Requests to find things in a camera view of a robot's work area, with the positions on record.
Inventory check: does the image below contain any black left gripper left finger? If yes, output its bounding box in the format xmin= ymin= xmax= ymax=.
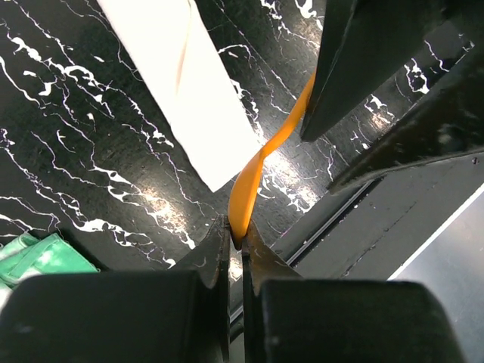
xmin=173 ymin=215 xmax=231 ymax=359

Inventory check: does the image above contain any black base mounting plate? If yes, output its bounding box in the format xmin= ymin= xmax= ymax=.
xmin=226 ymin=158 xmax=484 ymax=341

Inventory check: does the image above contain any green white patterned cloth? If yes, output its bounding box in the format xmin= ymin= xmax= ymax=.
xmin=1 ymin=233 xmax=99 ymax=303

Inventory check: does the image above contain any black marble pattern mat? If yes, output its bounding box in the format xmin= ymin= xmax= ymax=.
xmin=1 ymin=1 xmax=473 ymax=270

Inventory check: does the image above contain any orange plastic spoon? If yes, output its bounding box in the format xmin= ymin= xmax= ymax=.
xmin=228 ymin=72 xmax=316 ymax=250

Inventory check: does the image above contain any white cloth napkin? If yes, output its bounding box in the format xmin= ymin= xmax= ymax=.
xmin=99 ymin=0 xmax=260 ymax=192

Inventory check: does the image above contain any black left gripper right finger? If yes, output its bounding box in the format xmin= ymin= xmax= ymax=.
xmin=241 ymin=222 xmax=301 ymax=359

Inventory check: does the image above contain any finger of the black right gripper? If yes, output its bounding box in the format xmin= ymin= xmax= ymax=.
xmin=327 ymin=46 xmax=483 ymax=194
xmin=300 ymin=1 xmax=483 ymax=142

